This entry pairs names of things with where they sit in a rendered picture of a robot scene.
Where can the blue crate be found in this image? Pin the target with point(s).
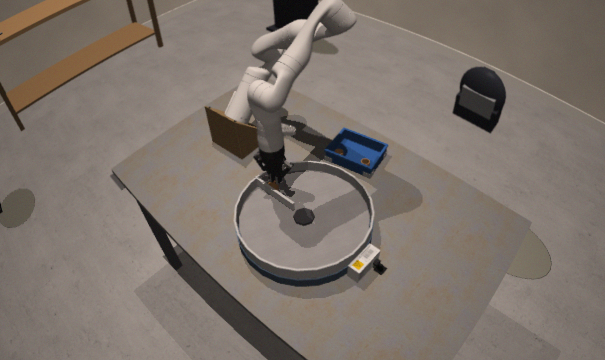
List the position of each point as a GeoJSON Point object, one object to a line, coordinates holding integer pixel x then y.
{"type": "Point", "coordinates": [356, 146]}

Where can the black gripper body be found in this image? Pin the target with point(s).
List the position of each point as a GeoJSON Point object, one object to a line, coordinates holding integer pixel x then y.
{"type": "Point", "coordinates": [278, 155]}

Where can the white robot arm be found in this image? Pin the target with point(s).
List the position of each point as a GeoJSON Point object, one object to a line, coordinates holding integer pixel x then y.
{"type": "Point", "coordinates": [337, 16]}

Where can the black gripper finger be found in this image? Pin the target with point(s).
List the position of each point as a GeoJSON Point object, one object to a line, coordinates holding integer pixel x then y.
{"type": "Point", "coordinates": [279, 173]}
{"type": "Point", "coordinates": [269, 169]}

